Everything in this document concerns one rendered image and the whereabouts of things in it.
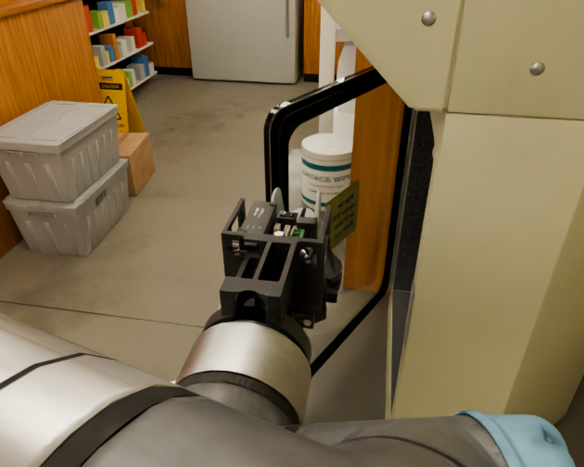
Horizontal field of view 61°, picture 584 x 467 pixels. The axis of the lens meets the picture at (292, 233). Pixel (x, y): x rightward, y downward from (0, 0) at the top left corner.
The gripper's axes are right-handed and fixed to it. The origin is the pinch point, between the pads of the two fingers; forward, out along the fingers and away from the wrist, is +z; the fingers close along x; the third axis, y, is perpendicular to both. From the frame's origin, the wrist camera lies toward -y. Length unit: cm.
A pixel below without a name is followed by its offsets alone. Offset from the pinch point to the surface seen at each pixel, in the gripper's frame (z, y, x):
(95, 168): 178, -87, 139
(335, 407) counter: 6.0, -34.0, -4.1
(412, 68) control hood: -3.7, 16.2, -8.4
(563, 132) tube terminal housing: -3.7, 12.1, -19.6
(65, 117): 184, -62, 153
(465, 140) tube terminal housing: -3.7, 11.0, -13.0
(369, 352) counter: 17.5, -34.1, -8.4
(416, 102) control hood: -3.7, 13.7, -9.0
